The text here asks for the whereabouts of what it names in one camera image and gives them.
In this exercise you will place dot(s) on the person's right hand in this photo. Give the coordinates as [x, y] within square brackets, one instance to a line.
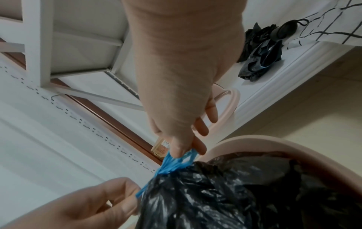
[181, 67]

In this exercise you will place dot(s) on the person's left hand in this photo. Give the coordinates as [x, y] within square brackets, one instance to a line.
[70, 210]

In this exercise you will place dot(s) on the pink bin lid ring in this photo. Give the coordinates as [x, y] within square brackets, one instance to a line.
[233, 100]

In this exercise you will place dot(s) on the glossy black trash bag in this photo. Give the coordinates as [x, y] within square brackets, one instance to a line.
[260, 62]

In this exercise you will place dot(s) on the pink trash bin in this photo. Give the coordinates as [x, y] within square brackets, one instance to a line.
[254, 140]

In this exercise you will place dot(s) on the white sheer curtain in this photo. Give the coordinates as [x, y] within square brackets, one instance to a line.
[42, 156]

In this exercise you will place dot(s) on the small brown cardboard box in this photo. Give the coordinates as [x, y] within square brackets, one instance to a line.
[159, 148]

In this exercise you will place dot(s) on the white metal shelf rack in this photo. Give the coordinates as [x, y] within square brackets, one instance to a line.
[34, 44]

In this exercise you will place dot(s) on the white black grid cloth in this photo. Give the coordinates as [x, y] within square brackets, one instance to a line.
[333, 22]

